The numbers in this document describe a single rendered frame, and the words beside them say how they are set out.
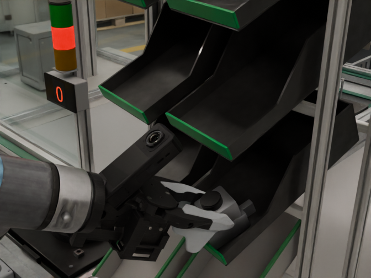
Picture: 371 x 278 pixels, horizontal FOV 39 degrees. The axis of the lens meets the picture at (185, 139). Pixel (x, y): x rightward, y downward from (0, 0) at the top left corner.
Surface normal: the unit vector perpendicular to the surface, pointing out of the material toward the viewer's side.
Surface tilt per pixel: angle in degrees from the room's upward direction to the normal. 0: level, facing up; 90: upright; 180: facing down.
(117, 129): 0
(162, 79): 25
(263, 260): 45
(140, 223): 94
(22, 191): 66
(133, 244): 94
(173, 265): 90
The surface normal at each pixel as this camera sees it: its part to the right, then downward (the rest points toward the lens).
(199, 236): 0.32, 0.42
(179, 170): -0.33, -0.71
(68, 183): 0.59, -0.50
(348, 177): 0.00, -0.90
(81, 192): 0.62, -0.22
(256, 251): -0.57, -0.46
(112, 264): 0.59, 0.36
